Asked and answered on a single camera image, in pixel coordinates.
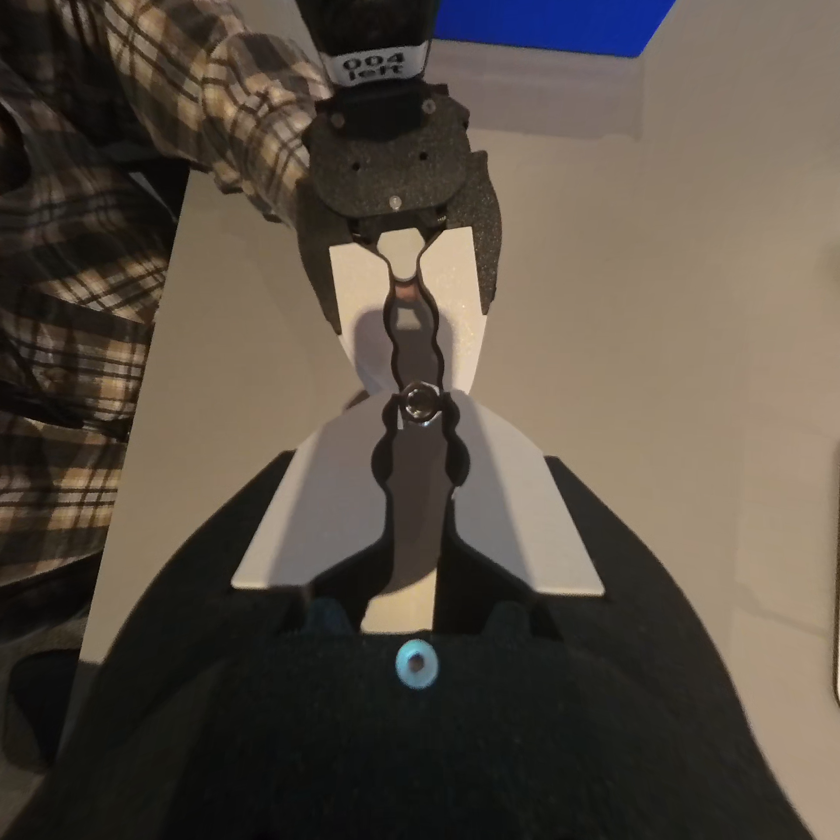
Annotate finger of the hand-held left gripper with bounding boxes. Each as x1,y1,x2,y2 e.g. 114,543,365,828
328,236,404,395
419,225,487,395

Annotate person's legs in dark pants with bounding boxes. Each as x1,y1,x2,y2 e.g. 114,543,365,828
0,574,93,782

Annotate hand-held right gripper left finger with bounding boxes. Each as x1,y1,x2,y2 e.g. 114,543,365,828
230,390,403,631

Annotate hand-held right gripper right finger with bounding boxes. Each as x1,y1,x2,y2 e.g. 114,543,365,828
433,391,607,631

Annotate silver hex nut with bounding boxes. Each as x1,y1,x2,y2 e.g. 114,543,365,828
400,384,439,426

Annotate person's torso in plaid shirt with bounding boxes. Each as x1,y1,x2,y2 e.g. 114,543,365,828
0,98,191,585

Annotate large blue plastic bin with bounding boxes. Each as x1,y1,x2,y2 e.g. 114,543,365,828
430,0,664,61

